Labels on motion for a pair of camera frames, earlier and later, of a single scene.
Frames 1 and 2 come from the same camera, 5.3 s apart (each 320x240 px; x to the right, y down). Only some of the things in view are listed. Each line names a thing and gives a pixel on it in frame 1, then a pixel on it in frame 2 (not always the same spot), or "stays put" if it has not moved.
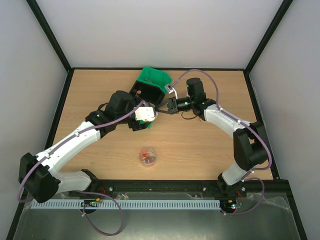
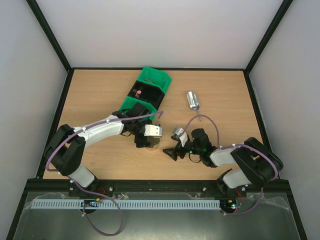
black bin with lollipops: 143,91 stays put
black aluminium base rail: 265,187 stays put
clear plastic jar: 147,157 to 153,148
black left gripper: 138,126 to 142,142
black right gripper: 171,105 to 181,147
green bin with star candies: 158,78 stays put
